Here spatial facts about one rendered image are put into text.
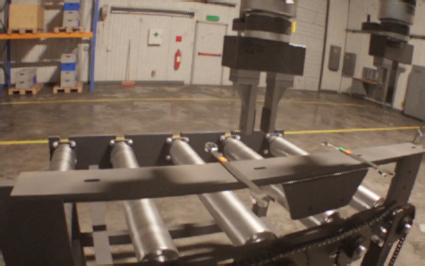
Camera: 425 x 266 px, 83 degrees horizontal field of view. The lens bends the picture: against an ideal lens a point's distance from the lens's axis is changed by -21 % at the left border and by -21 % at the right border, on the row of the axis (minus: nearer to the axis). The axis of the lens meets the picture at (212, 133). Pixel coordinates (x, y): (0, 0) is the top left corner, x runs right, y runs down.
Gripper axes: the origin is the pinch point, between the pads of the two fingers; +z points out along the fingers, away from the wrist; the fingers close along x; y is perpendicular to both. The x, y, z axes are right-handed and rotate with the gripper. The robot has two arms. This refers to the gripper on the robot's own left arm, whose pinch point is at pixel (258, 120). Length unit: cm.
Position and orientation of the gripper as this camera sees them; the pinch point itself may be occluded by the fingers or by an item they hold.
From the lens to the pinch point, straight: 49.7
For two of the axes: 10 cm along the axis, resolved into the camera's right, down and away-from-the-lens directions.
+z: -0.9, 9.5, 2.9
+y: 3.8, 3.0, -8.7
